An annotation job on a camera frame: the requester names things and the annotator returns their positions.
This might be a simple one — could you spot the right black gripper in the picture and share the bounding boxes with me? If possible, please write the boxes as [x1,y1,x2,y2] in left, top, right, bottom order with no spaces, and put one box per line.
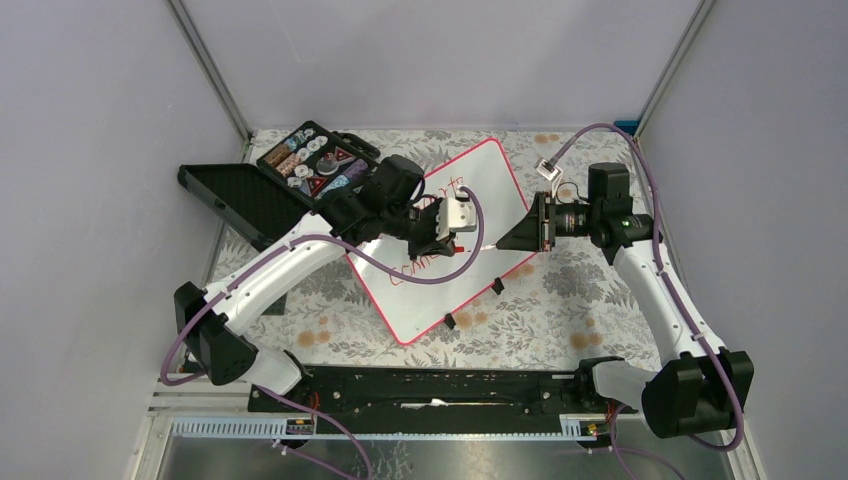
[496,192,600,253]

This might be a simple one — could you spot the pink-framed whiteboard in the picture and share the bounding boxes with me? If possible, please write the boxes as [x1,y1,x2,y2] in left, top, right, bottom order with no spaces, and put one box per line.
[348,138,534,345]

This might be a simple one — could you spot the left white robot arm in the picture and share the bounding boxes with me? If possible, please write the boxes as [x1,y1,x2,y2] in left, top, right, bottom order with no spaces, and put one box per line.
[160,155,455,411]

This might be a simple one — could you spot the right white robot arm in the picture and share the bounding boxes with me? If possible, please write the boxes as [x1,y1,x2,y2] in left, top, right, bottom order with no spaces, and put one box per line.
[495,162,754,438]

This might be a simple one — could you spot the black building block plate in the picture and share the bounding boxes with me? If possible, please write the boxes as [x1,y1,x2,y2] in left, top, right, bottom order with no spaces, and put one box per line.
[263,295,287,316]

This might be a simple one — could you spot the black poker chip case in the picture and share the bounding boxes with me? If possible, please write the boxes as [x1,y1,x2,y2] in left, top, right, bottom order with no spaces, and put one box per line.
[177,121,380,251]

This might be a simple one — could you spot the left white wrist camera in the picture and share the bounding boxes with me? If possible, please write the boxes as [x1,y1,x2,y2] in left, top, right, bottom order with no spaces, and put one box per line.
[436,187,478,241]

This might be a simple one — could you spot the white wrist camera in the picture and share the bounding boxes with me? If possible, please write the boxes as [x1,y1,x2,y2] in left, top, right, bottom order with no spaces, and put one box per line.
[436,187,478,241]
[535,159,562,182]

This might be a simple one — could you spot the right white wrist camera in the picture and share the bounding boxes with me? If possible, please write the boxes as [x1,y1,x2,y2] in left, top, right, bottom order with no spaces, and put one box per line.
[535,159,562,182]

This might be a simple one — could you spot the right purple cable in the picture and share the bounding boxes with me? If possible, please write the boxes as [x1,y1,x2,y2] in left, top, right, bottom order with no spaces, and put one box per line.
[548,123,747,454]

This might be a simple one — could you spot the purple cable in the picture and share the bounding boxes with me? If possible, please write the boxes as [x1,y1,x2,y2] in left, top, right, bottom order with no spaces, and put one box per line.
[548,123,747,454]
[159,186,486,388]

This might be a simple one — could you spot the blue corner bracket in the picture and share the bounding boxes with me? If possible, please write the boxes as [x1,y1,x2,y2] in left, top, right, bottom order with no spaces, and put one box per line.
[613,120,640,136]

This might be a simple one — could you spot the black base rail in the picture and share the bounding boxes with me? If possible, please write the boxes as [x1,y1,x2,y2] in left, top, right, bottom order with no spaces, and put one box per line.
[285,365,616,436]

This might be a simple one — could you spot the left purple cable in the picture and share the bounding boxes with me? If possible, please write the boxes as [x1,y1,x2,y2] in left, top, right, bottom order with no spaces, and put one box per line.
[159,186,486,388]

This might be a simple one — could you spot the white cable duct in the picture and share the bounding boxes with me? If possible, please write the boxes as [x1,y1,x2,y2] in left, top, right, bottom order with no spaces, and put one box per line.
[171,417,315,440]

